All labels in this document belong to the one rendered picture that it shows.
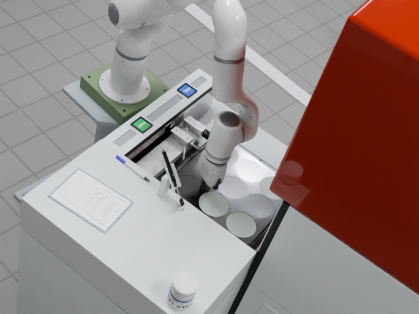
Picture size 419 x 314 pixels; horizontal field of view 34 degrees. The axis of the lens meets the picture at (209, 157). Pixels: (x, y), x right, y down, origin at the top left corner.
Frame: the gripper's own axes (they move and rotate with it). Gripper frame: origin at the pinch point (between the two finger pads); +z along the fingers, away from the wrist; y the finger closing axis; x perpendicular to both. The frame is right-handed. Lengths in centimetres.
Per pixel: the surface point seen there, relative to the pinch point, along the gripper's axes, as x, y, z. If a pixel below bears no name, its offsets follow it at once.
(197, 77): 19.8, -44.6, -3.7
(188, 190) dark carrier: -5.4, -1.2, 2.1
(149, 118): -6.6, -30.6, -3.4
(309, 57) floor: 176, -132, 93
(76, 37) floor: 36, -184, 93
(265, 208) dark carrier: 16.3, 13.9, 2.0
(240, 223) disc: 4.9, 16.3, 1.9
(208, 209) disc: -2.6, 7.7, 1.9
